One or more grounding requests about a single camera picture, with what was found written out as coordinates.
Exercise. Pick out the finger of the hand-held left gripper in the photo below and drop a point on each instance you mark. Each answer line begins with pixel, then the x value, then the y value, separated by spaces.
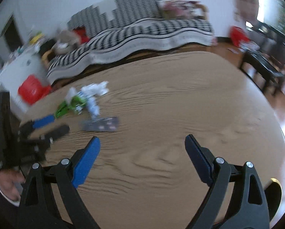
pixel 43 121
pixel 59 132

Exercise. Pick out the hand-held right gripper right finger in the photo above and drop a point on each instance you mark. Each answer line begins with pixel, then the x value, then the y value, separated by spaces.
pixel 199 159

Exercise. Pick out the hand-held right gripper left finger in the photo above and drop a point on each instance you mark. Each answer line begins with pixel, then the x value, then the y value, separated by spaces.
pixel 85 164

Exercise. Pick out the dark green packet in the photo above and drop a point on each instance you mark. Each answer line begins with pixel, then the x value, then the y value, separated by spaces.
pixel 61 109

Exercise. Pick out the light green wrapper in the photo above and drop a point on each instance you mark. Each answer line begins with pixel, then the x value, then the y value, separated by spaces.
pixel 75 101

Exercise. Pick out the black bin with yellow rim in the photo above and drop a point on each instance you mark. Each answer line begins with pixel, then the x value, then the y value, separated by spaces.
pixel 275 195

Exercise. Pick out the person's left hand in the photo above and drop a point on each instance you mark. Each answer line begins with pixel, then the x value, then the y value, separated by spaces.
pixel 8 186

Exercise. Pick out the red bear-shaped stool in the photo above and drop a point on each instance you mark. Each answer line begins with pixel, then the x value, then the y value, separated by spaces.
pixel 31 88

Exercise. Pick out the white cabinet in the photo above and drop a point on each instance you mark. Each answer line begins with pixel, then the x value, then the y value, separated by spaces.
pixel 18 69

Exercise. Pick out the wooden sofa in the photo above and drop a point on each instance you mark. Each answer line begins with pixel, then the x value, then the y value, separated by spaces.
pixel 45 56

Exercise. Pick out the group of small bottles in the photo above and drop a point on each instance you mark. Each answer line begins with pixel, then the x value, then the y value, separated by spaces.
pixel 13 54

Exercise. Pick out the yellow toy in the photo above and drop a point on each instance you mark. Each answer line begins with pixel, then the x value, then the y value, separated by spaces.
pixel 37 38

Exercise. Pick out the brown teddy bear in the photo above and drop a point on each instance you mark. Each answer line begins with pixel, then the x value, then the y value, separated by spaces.
pixel 66 40

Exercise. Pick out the red cushion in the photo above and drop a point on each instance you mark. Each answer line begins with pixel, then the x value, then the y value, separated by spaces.
pixel 81 34

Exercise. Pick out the black wooden chair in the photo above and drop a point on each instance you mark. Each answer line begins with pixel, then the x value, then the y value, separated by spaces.
pixel 262 64

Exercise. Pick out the black white striped sofa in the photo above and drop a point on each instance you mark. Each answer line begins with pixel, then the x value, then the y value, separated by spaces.
pixel 133 35

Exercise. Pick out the white plastic bag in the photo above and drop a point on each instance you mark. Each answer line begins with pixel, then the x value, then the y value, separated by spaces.
pixel 250 45

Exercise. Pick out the red plastic bag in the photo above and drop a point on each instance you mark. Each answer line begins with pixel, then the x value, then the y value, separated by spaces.
pixel 238 35

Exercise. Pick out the black side table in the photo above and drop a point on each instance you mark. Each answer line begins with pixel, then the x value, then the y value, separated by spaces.
pixel 269 27

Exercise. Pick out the pink printed cushion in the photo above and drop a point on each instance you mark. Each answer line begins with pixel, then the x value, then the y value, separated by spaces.
pixel 176 7

